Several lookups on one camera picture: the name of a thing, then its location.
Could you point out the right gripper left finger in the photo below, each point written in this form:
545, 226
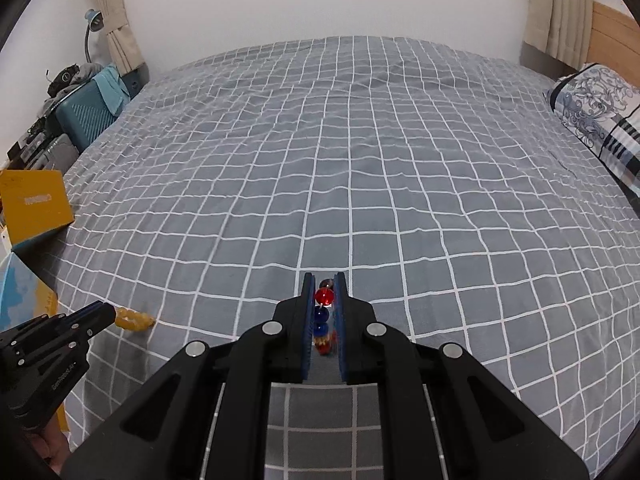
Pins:
204, 413

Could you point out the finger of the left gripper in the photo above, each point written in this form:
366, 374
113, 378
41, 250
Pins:
35, 327
80, 325

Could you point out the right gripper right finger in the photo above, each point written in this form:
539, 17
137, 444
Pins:
442, 414

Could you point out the person's left hand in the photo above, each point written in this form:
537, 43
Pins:
51, 444

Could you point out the white cardboard box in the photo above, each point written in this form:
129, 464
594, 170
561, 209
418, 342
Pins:
25, 296

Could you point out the yellow box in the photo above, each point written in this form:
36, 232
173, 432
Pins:
34, 204

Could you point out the grey suitcase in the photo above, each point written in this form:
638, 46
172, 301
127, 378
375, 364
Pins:
60, 154

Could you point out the teal suitcase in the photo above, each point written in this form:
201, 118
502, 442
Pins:
83, 115

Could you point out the teal cloth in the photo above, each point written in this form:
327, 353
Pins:
113, 90

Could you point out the grey checked bed sheet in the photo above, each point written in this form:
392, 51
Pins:
438, 181

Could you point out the black clutter pile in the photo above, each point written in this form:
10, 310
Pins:
69, 79

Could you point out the blue desk lamp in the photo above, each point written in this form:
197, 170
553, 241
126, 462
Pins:
95, 23

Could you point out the beige curtain left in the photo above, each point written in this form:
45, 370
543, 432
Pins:
121, 42

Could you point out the beige curtain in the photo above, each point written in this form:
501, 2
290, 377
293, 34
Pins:
560, 29
121, 42

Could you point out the patterned pillow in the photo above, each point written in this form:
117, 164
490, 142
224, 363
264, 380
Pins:
601, 109

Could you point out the beige curtain right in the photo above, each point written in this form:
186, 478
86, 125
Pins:
560, 29

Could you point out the wooden headboard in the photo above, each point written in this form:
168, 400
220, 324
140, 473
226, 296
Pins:
615, 42

